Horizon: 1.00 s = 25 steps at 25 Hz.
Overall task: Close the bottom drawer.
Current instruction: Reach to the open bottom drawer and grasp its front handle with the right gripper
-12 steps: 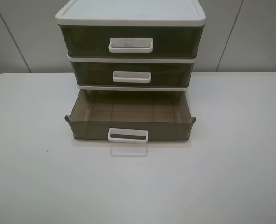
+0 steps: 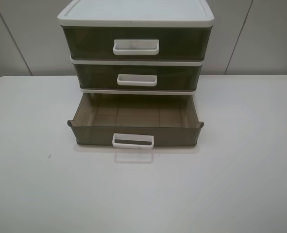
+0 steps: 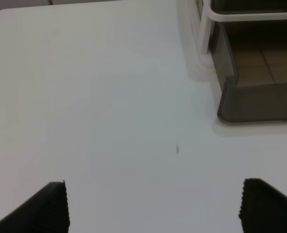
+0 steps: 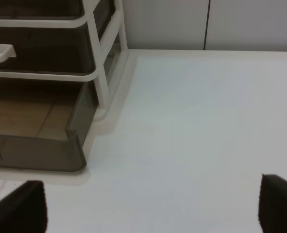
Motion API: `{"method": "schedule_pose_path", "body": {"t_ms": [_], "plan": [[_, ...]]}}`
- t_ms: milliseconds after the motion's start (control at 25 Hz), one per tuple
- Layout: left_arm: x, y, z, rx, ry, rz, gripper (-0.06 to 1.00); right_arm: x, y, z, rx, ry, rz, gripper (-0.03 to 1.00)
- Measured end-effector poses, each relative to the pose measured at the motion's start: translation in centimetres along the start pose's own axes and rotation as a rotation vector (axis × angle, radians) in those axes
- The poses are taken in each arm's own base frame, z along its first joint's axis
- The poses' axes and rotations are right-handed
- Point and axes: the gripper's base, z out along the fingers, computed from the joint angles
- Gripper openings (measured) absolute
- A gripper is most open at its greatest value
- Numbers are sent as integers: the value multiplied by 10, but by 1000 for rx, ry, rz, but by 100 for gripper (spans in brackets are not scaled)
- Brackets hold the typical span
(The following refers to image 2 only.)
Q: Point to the white plastic drawer cabinet frame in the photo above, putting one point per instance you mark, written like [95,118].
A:
[137,13]

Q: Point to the dark translucent drawer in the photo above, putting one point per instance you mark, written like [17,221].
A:
[175,44]
[169,78]
[136,121]

